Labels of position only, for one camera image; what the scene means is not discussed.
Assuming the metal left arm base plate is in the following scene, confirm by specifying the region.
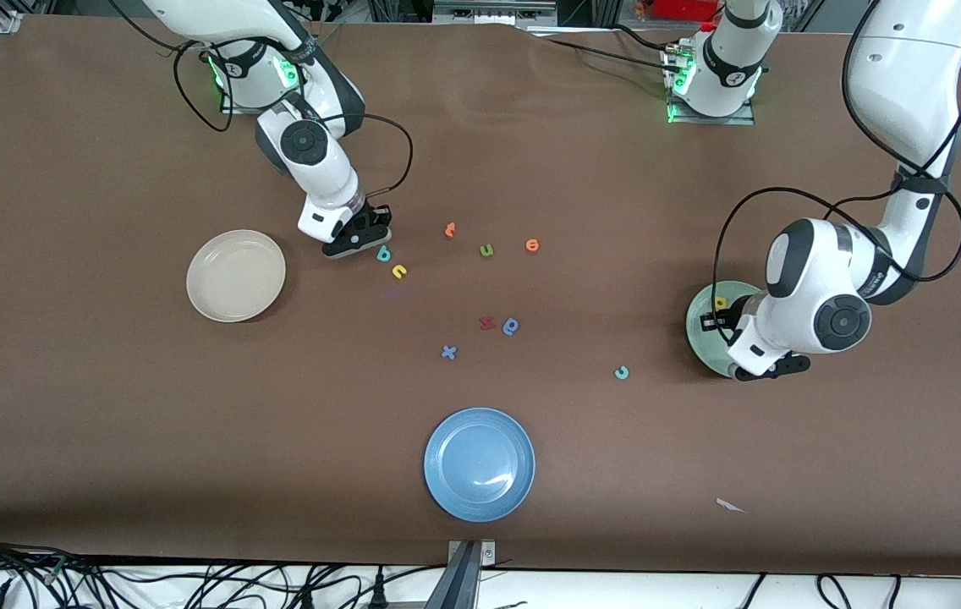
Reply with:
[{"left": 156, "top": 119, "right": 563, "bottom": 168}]
[{"left": 667, "top": 47, "right": 757, "bottom": 126}]

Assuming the long black base cable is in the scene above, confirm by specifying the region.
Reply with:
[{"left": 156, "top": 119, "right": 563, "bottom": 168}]
[{"left": 531, "top": 34, "right": 686, "bottom": 75}]

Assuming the short black base cable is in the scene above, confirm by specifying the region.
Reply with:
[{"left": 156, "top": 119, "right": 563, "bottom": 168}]
[{"left": 612, "top": 23, "right": 678, "bottom": 53}]

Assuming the metal table edge bracket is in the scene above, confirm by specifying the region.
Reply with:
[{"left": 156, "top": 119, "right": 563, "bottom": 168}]
[{"left": 447, "top": 540, "right": 497, "bottom": 609}]

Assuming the brown table cover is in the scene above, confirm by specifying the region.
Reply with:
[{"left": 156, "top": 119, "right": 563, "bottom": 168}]
[{"left": 0, "top": 13, "right": 961, "bottom": 578}]

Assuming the red box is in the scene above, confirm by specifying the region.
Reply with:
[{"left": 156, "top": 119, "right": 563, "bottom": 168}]
[{"left": 650, "top": 0, "right": 719, "bottom": 23}]

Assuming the grey metal box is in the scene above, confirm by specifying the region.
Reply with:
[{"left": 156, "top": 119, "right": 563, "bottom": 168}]
[{"left": 433, "top": 0, "right": 558, "bottom": 25}]

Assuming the beige brown plate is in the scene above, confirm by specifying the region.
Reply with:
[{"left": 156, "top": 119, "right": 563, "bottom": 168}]
[{"left": 186, "top": 229, "right": 287, "bottom": 323}]

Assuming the blue plate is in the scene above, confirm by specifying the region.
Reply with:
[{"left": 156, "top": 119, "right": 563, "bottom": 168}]
[{"left": 424, "top": 408, "right": 536, "bottom": 523}]

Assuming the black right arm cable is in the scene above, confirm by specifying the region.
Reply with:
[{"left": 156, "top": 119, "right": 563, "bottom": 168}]
[{"left": 108, "top": 0, "right": 415, "bottom": 200}]

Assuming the green plate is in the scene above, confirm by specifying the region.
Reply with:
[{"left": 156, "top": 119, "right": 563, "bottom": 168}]
[{"left": 685, "top": 282, "right": 773, "bottom": 380}]

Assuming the looped black floor cable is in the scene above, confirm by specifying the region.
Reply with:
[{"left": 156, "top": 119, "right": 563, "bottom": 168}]
[{"left": 816, "top": 573, "right": 855, "bottom": 609}]

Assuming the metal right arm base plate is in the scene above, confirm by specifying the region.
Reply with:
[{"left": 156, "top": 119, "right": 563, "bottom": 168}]
[{"left": 220, "top": 34, "right": 313, "bottom": 116}]

